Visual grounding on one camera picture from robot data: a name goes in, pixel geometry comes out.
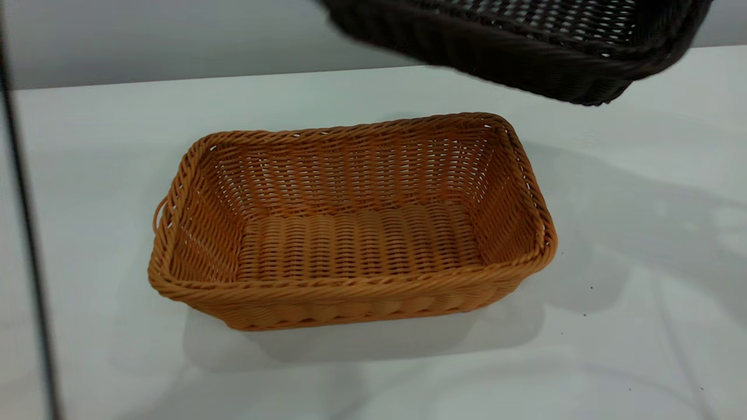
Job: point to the light brown wicker basket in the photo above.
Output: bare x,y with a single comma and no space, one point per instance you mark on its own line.
356,245

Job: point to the dark brown wicker basket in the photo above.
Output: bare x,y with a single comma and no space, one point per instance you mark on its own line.
496,46

